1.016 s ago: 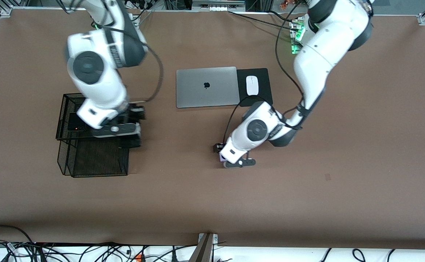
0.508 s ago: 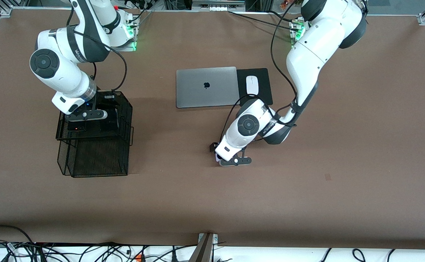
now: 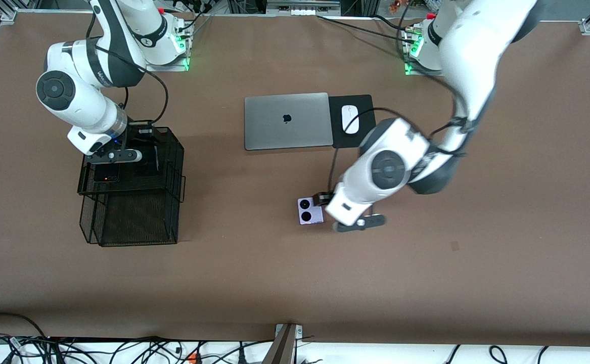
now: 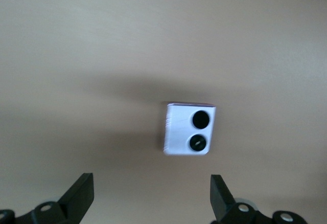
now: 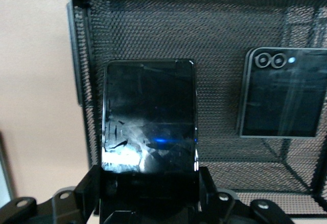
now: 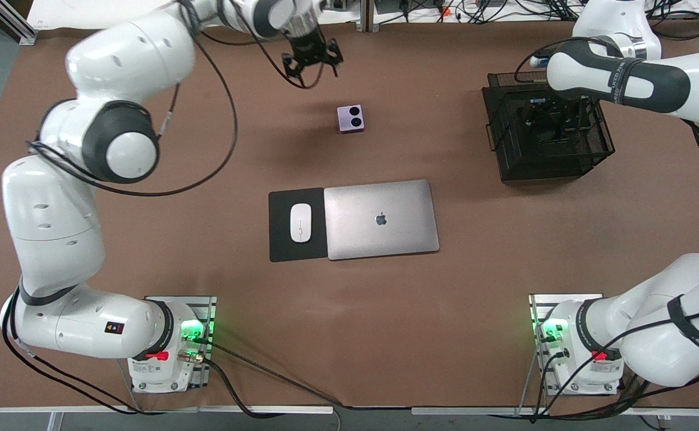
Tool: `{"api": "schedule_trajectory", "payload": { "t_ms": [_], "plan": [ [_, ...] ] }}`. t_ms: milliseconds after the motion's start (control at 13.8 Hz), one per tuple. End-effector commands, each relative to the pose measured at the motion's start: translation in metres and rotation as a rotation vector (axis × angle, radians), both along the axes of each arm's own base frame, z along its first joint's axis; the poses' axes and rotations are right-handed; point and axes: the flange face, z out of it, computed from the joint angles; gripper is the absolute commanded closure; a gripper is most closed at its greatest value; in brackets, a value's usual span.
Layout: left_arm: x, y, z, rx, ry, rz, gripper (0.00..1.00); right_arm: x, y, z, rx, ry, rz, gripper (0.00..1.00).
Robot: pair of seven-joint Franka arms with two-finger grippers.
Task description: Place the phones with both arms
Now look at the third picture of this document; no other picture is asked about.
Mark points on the white computer mouse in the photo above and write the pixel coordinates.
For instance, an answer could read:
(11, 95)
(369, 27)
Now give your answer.
(350, 119)

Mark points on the black mouse pad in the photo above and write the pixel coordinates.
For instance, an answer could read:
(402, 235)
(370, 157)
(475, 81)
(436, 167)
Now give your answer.
(335, 136)

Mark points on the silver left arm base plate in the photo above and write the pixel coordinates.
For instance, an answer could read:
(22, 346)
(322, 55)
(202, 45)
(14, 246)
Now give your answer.
(416, 72)

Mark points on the white lilac flip phone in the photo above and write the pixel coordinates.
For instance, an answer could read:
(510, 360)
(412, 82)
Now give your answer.
(316, 217)

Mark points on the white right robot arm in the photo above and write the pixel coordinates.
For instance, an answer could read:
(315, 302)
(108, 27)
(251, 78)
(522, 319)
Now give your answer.
(82, 106)

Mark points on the white power strip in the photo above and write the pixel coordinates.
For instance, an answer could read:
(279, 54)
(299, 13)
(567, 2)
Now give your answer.
(300, 11)

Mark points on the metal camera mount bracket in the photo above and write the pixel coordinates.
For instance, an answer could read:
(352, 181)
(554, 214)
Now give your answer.
(284, 349)

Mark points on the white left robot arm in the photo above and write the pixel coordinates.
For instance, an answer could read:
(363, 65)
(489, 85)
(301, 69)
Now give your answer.
(477, 50)

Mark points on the silver laptop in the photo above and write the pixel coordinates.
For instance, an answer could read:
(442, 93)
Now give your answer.
(284, 131)

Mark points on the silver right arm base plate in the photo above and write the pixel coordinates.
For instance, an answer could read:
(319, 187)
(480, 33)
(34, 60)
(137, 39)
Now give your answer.
(145, 65)

